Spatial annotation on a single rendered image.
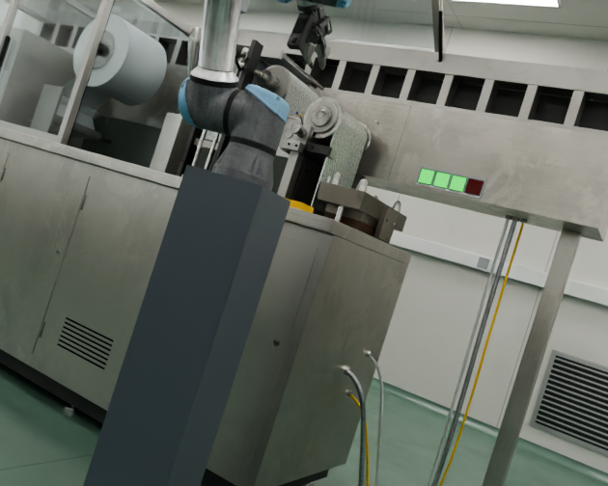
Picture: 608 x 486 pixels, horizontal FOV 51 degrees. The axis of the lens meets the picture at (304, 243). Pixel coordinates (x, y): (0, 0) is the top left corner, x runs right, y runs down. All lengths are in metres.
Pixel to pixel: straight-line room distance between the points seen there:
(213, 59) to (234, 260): 0.48
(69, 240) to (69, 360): 0.43
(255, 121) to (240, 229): 0.26
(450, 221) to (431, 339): 0.88
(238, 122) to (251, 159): 0.10
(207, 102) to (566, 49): 3.74
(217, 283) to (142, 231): 0.80
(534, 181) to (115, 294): 1.45
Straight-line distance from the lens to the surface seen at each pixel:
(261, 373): 1.84
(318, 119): 2.19
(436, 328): 4.68
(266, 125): 1.50
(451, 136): 2.37
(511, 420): 2.36
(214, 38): 1.55
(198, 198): 1.46
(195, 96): 1.57
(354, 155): 2.32
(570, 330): 4.51
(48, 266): 2.48
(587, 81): 2.35
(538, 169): 2.26
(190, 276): 1.45
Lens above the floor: 0.79
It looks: 1 degrees up
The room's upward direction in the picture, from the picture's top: 18 degrees clockwise
